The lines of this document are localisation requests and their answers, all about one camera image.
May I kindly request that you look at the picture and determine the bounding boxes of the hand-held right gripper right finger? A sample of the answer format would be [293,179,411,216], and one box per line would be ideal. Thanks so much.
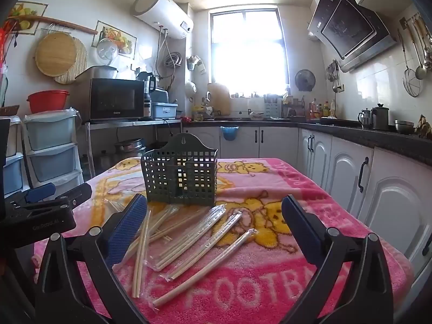
[281,195,394,324]

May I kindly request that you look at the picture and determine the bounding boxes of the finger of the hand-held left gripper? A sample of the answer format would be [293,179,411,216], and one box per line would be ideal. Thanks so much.
[27,184,93,212]
[5,183,57,207]

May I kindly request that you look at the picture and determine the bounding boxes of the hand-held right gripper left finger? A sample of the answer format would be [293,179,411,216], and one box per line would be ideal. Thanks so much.
[35,194,149,324]

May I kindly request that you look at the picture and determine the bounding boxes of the grey plastic cutlery basket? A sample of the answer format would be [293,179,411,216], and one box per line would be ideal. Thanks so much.
[140,133,219,207]

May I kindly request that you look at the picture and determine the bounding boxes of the group of wooden chopsticks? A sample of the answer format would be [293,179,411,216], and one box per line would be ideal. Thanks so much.
[111,199,259,308]

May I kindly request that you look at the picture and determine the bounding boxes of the hanging small kitchen utensils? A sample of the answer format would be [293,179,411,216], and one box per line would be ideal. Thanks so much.
[326,60,341,93]

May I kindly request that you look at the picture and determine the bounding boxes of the pale plastic drawer unit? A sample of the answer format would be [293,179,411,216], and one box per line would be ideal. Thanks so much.
[22,108,85,190]

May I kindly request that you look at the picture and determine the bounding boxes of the blue plastic drawer unit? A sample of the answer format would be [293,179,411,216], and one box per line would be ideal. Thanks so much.
[0,115,25,196]

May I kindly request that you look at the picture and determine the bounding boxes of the small steel pot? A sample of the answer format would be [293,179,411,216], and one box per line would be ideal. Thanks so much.
[97,151,113,174]

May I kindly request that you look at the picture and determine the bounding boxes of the pink printed bear blanket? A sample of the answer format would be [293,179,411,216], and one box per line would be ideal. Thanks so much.
[32,157,414,324]

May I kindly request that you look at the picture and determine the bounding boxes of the stack of steel pots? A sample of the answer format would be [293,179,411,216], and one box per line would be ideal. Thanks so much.
[115,138,146,166]

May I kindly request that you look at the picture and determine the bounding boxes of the steel shelf table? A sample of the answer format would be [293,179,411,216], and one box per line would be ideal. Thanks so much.
[79,118,184,179]

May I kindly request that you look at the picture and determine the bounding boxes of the white kitchen base cabinets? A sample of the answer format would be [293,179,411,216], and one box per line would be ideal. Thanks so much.
[182,126,432,277]

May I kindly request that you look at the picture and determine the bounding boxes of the black microwave oven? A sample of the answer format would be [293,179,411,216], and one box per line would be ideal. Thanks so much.
[89,77,146,122]

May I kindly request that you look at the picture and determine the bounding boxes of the blue hanging bin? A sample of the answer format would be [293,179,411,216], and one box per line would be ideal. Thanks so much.
[219,126,239,141]

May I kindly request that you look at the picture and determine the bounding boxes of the blue plastic dish box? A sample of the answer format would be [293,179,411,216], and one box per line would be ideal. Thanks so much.
[151,101,178,119]

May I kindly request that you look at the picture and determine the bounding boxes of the row of condiment bottles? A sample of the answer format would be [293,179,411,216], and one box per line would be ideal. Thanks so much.
[305,99,338,120]

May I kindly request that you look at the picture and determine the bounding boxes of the black kitchen countertop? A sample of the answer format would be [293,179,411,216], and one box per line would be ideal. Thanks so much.
[182,116,432,167]

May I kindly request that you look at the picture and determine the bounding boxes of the steel lidded container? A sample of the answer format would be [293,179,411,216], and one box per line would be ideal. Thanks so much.
[75,65,119,80]

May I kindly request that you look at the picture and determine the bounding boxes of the black blender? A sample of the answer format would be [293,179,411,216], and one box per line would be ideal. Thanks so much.
[137,72,157,117]

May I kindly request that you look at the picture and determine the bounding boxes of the round woven straw mat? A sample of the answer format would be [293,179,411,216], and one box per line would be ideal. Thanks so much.
[54,37,88,85]

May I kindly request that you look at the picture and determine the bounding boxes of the steel kettle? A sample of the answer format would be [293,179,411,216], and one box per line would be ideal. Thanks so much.
[371,103,390,131]

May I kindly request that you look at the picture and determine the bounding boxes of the round wooden cutting board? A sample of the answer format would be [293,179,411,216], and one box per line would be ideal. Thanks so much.
[35,32,77,77]

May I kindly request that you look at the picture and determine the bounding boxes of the glass pot lid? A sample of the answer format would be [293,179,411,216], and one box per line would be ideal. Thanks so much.
[96,38,119,66]

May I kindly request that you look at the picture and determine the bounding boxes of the steel bowl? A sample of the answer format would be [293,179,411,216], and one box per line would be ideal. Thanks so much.
[394,120,415,134]

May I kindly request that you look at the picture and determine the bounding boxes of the red hanging ornament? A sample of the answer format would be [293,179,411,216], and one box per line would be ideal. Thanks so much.
[0,18,17,71]

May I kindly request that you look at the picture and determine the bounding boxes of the brown knobbly roots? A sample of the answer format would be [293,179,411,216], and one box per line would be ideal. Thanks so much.
[417,114,432,139]

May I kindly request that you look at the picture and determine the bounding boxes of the long wooden rolling pin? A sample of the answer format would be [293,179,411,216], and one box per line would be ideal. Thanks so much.
[8,15,98,36]

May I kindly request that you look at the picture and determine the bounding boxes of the kitchen window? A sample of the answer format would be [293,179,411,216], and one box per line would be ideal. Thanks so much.
[209,9,291,99]

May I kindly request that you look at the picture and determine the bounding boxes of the steel ladle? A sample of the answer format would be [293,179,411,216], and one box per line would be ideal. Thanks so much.
[410,20,429,81]

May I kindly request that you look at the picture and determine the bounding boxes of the white cylindrical water heater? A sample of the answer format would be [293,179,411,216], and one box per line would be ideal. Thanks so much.
[131,0,194,40]

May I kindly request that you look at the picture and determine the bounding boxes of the black glass range hood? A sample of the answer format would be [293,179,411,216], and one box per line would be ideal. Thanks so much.
[307,0,397,73]

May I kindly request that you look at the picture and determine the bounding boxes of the steel hanging spoon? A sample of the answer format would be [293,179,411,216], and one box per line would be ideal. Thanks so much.
[418,13,432,71]

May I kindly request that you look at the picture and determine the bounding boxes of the small dark wall fan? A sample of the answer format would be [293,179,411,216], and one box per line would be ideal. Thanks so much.
[295,69,316,92]

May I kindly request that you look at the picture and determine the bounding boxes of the fruit wall poster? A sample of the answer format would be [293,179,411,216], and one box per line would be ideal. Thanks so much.
[92,20,137,58]
[7,1,48,36]

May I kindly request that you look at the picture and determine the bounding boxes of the coiled grey hose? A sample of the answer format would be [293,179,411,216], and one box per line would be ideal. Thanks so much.
[164,51,183,69]

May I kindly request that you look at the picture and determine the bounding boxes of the wire mesh strainer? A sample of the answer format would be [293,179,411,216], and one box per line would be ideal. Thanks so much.
[398,29,424,98]

